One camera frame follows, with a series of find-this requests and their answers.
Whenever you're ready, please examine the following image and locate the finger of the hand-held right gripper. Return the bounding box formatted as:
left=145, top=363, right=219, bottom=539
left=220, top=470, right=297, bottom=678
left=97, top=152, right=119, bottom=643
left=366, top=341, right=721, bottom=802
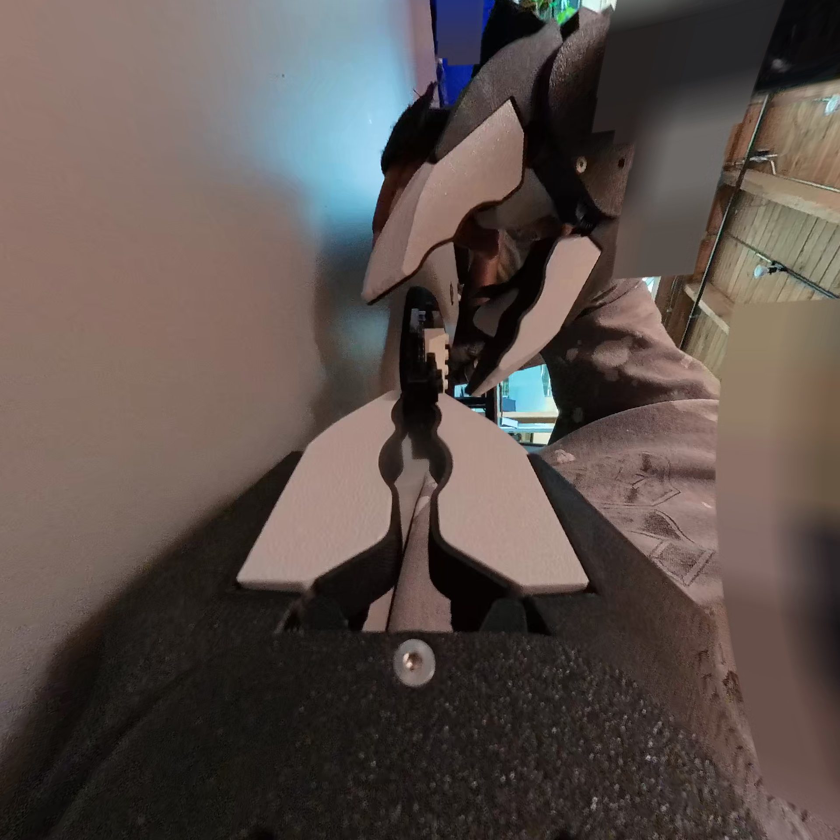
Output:
left=361, top=99, right=529, bottom=307
left=468, top=233, right=605, bottom=399

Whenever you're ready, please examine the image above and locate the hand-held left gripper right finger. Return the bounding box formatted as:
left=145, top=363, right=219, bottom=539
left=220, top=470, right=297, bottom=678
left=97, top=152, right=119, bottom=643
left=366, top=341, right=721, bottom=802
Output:
left=431, top=392, right=590, bottom=597

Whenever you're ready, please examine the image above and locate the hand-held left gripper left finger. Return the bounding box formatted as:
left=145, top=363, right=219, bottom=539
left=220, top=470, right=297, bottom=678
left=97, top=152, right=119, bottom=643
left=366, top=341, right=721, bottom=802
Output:
left=237, top=390, right=406, bottom=595

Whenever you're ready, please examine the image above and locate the black lego chassis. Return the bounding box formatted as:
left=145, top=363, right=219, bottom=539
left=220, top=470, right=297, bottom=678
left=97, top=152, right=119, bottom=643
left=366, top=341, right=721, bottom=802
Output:
left=397, top=287, right=463, bottom=454

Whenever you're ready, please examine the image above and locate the person's right hand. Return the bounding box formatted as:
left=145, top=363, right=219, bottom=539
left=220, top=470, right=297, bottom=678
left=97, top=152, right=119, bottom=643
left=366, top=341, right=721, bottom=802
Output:
left=372, top=82, right=506, bottom=292

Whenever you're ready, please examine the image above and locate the person's grey sweatshirt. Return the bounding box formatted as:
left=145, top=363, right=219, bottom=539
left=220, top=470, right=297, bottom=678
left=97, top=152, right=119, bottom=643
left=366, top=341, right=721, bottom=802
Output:
left=536, top=394, right=736, bottom=840

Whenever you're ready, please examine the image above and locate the blue plastic bin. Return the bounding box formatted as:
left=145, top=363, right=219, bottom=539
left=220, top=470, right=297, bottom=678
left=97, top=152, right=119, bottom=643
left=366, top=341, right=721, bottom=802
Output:
left=431, top=0, right=497, bottom=109

